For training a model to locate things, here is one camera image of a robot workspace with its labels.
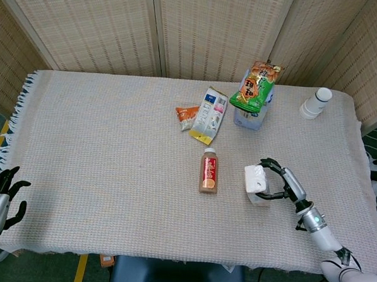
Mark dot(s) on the juice bottle with red label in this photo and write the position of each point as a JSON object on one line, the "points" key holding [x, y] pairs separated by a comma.
{"points": [[209, 173]]}

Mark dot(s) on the dark blue chair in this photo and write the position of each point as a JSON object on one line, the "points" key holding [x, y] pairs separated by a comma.
{"points": [[175, 277]]}

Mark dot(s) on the small orange box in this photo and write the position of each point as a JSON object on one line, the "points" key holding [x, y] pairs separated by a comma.
{"points": [[107, 261]]}

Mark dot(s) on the yellow and white snack bag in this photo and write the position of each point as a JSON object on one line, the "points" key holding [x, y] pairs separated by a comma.
{"points": [[208, 116]]}

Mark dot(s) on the white Face tissue pack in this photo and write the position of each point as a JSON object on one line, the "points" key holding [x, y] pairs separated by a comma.
{"points": [[255, 179]]}

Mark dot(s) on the small orange snack packet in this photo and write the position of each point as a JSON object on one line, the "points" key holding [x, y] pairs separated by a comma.
{"points": [[186, 114]]}

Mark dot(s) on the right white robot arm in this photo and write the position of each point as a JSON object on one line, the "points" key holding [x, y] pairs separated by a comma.
{"points": [[326, 233]]}

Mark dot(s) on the green peanut snack bag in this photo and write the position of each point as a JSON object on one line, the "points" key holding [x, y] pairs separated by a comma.
{"points": [[253, 87]]}

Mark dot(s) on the beige waffle-weave tablecloth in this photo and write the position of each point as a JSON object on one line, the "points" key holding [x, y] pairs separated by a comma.
{"points": [[111, 175]]}

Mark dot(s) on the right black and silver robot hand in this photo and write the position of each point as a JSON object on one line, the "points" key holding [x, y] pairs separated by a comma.
{"points": [[293, 184]]}

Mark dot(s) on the stack of white paper cups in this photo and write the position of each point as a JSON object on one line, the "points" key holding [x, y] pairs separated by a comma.
{"points": [[313, 105]]}

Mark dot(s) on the blue wet wipes pack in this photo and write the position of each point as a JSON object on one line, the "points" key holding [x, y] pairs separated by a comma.
{"points": [[249, 120]]}

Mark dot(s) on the woven folding screen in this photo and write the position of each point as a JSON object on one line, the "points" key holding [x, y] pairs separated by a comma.
{"points": [[103, 26]]}

